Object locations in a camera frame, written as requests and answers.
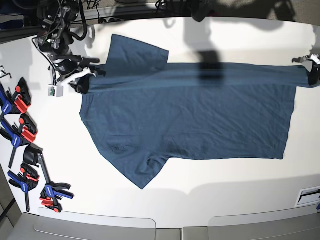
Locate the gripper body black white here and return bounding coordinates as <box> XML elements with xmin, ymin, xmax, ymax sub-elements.
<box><xmin>291</xmin><ymin>54</ymin><xmax>320</xmax><ymax>67</ymax></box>
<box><xmin>51</xmin><ymin>54</ymin><xmax>100</xmax><ymax>84</ymax></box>

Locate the dark blue T-shirt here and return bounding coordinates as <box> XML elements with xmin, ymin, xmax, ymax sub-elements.
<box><xmin>79</xmin><ymin>35</ymin><xmax>309</xmax><ymax>189</ymax></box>

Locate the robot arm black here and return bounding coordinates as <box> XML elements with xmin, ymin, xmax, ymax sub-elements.
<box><xmin>32</xmin><ymin>0</ymin><xmax>106</xmax><ymax>97</ymax></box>

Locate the top blue red bar clamp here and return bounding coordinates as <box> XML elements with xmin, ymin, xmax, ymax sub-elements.
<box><xmin>0</xmin><ymin>77</ymin><xmax>32</xmax><ymax>121</ymax></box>

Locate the blue red bar clamp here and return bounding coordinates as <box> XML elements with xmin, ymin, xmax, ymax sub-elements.
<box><xmin>7</xmin><ymin>162</ymin><xmax>40</xmax><ymax>213</ymax></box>
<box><xmin>0</xmin><ymin>77</ymin><xmax>32</xmax><ymax>121</ymax></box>
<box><xmin>23</xmin><ymin>145</ymin><xmax>74</xmax><ymax>213</ymax></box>
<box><xmin>0</xmin><ymin>113</ymin><xmax>38</xmax><ymax>169</ymax></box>

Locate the small metal hex key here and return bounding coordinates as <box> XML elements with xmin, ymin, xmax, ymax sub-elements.
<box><xmin>0</xmin><ymin>65</ymin><xmax>12</xmax><ymax>79</ymax></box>

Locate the white label card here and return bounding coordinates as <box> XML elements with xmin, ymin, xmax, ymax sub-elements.
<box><xmin>295</xmin><ymin>186</ymin><xmax>320</xmax><ymax>208</ymax></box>

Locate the left grey chair back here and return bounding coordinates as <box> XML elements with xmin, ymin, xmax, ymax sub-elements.
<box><xmin>9</xmin><ymin>207</ymin><xmax>181</xmax><ymax>240</ymax></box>

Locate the grey chair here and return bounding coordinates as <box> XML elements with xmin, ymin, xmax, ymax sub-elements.
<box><xmin>182</xmin><ymin>205</ymin><xmax>320</xmax><ymax>240</ymax></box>
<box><xmin>9</xmin><ymin>207</ymin><xmax>181</xmax><ymax>240</ymax></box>

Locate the right grey chair back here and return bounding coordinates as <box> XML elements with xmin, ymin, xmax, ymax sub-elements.
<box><xmin>182</xmin><ymin>205</ymin><xmax>320</xmax><ymax>240</ymax></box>

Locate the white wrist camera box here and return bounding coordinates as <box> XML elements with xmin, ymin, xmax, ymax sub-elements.
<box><xmin>48</xmin><ymin>85</ymin><xmax>64</xmax><ymax>98</ymax></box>

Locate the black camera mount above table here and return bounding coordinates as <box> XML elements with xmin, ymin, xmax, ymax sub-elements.
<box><xmin>191</xmin><ymin>0</ymin><xmax>212</xmax><ymax>23</ymax></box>

